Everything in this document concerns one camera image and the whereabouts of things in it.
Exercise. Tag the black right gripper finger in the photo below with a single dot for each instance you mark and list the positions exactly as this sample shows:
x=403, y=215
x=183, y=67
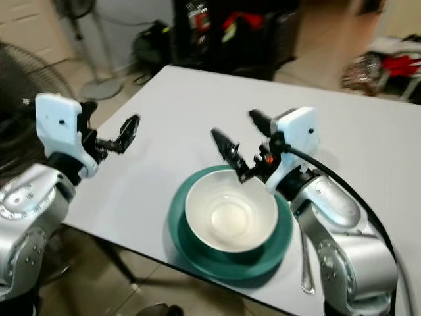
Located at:
x=229, y=153
x=263, y=123

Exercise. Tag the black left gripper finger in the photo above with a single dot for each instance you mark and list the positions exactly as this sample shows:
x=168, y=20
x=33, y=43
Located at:
x=89, y=113
x=128, y=133

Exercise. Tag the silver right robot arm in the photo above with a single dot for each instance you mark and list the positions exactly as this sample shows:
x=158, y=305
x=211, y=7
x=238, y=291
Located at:
x=348, y=243

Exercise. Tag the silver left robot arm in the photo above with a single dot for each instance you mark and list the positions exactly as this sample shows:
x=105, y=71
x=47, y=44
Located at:
x=26, y=230

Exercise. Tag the white standing fan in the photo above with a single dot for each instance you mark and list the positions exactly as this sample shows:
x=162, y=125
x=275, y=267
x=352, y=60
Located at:
x=102, y=89

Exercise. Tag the cream white bowl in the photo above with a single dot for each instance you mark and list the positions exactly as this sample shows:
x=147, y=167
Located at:
x=230, y=217

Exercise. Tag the black floor fan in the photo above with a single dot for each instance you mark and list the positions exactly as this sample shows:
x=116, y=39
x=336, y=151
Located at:
x=26, y=79

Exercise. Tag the black bag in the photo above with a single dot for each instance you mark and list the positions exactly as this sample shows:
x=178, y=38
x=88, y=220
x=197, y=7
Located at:
x=151, y=52

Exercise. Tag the black shelf unit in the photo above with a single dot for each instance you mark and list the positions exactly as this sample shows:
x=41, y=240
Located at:
x=210, y=58

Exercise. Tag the red bag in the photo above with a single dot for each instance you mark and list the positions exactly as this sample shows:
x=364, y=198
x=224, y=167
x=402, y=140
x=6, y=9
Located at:
x=240, y=21

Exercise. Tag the cream panelled door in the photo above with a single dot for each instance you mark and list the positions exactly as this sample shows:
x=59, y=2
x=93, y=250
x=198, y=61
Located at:
x=33, y=23

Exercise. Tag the teal green plate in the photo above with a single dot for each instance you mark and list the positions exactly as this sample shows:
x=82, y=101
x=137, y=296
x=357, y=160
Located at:
x=191, y=253

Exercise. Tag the black table leg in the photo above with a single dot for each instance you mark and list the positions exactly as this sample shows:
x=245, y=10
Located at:
x=115, y=263

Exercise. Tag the red printed packet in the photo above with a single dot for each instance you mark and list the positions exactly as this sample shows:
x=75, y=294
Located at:
x=197, y=20

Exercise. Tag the red cloth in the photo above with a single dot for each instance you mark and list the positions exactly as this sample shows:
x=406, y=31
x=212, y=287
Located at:
x=401, y=66

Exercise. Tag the white cloth bundle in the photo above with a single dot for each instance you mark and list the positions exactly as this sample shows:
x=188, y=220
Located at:
x=395, y=46

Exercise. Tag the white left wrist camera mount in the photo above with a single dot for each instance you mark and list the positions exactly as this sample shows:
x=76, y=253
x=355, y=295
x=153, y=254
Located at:
x=56, y=122

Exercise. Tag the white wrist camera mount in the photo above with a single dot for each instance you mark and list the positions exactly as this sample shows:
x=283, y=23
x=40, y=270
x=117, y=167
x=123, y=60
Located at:
x=299, y=131
x=56, y=122

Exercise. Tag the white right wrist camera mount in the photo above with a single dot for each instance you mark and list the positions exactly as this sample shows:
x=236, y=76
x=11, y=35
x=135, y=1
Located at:
x=299, y=131

